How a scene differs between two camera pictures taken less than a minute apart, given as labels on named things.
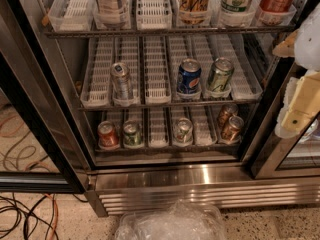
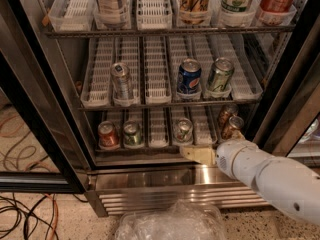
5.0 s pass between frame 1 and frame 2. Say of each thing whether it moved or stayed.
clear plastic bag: stayed
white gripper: moved
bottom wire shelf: stayed
